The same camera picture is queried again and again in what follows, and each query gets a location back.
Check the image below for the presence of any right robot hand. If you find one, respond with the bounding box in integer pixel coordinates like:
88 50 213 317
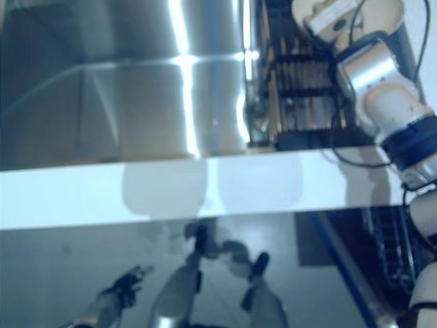
292 0 410 47

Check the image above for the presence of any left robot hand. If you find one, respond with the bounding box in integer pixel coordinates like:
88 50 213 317
97 264 155 308

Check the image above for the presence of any black dish drying rack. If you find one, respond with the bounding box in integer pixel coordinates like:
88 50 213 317
245 0 370 150

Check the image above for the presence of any black right robot foot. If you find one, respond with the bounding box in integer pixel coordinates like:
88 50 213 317
252 251 271 279

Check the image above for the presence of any white right robot leg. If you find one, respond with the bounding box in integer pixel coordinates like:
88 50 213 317
240 275 290 328

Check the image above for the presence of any stainless steel sink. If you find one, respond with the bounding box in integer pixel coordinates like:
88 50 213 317
0 0 376 162

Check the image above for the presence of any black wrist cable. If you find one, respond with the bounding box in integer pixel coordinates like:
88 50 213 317
329 0 433 210

